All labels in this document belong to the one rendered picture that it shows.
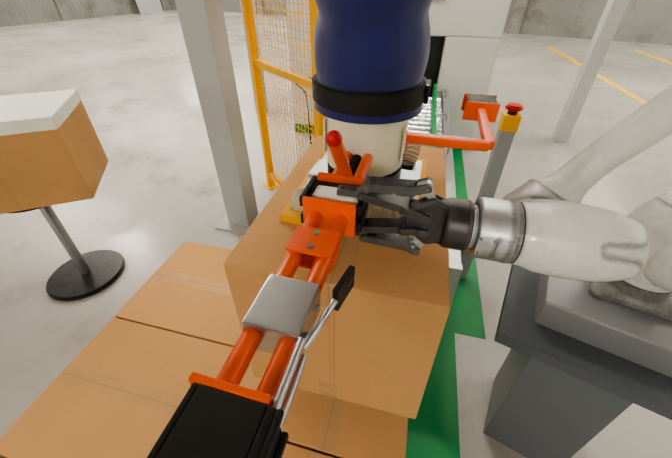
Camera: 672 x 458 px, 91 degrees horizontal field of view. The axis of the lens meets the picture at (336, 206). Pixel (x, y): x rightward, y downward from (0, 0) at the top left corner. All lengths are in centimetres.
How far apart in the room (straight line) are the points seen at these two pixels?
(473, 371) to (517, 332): 82
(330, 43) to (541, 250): 45
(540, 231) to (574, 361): 58
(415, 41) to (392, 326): 48
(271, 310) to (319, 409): 70
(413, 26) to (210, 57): 148
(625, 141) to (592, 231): 20
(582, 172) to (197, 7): 173
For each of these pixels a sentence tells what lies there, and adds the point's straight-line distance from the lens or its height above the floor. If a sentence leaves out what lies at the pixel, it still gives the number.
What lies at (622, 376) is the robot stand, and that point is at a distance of 107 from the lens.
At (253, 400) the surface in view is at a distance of 31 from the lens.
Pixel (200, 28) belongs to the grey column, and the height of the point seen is 126.
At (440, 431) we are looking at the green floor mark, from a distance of 165.
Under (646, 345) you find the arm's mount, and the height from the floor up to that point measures 82.
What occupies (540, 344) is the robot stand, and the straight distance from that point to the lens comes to 102.
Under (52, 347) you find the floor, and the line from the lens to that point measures 224.
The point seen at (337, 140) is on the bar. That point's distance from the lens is 45.
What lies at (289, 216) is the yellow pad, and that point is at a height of 109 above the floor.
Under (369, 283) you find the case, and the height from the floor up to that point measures 107.
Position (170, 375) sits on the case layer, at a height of 54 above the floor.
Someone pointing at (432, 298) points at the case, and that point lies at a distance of 57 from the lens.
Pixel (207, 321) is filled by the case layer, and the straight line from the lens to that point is 125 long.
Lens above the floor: 150
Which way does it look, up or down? 36 degrees down
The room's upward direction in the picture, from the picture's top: straight up
